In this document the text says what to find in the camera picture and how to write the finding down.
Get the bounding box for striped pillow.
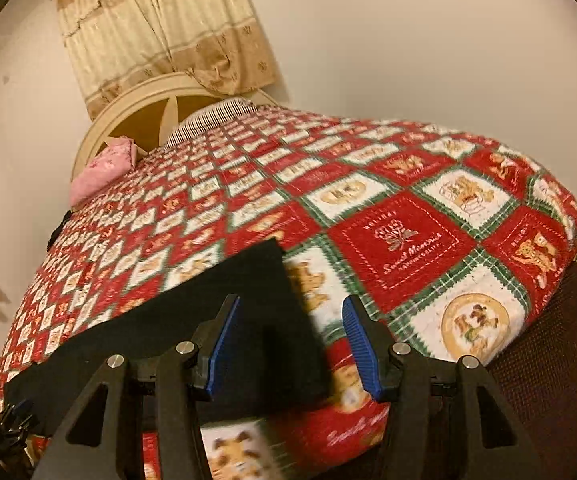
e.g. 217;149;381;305
161;98;258;153

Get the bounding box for beige floral curtain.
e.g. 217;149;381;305
51;0;279;122

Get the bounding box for black pants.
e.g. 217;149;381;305
6;237;332;436

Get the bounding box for cream arched bed headboard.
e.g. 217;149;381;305
71;72;279;196

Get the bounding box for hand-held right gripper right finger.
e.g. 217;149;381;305
342;294;531;480

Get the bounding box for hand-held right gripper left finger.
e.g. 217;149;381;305
31;294;242;480

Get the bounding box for dark cloth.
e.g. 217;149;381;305
47;211;72;252

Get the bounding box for red printed patchwork quilt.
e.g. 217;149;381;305
0;102;577;480

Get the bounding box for dark brown bed base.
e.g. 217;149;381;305
403;259;577;480

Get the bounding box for pink pillow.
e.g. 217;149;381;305
70;136;138;207

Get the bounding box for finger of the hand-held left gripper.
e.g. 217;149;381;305
0;399;36;461

